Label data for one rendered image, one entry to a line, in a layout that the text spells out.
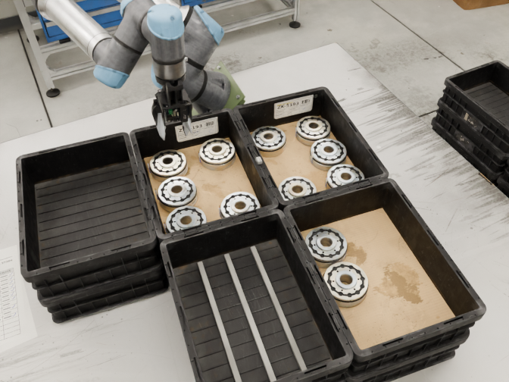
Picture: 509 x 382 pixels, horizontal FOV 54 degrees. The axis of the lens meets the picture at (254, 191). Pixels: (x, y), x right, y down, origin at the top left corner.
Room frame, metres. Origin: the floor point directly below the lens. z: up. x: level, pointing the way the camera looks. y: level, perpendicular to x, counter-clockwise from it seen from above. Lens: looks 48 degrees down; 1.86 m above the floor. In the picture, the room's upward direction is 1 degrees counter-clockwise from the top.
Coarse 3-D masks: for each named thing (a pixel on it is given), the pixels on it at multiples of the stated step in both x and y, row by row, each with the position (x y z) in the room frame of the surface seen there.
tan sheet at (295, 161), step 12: (252, 132) 1.15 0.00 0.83; (288, 132) 1.15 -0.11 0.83; (288, 144) 1.09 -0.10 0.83; (300, 144) 1.09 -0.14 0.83; (276, 156) 1.04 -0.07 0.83; (288, 156) 1.04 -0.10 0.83; (300, 156) 1.04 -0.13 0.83; (276, 168) 1.00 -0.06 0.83; (288, 168) 0.99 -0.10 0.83; (300, 168) 0.99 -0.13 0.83; (312, 168) 0.99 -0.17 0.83; (276, 180) 0.95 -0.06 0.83; (312, 180) 0.95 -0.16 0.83; (324, 180) 0.95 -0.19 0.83
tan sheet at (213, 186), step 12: (192, 156) 1.05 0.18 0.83; (192, 168) 1.00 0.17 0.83; (204, 168) 1.00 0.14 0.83; (228, 168) 1.00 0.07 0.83; (240, 168) 1.00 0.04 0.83; (156, 180) 0.96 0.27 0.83; (192, 180) 0.95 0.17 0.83; (204, 180) 0.95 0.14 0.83; (216, 180) 0.95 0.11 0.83; (228, 180) 0.95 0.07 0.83; (240, 180) 0.95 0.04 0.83; (204, 192) 0.91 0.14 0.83; (216, 192) 0.91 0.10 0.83; (228, 192) 0.91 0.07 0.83; (252, 192) 0.91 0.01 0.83; (204, 204) 0.87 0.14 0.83; (216, 204) 0.87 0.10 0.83; (216, 216) 0.83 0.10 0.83
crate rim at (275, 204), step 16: (208, 112) 1.13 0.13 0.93; (224, 112) 1.13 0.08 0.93; (144, 128) 1.06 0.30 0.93; (240, 128) 1.06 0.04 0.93; (144, 176) 0.89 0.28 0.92; (272, 192) 0.82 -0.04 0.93; (272, 208) 0.77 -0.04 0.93; (160, 224) 0.72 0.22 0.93; (208, 224) 0.72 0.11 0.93; (160, 240) 0.68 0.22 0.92
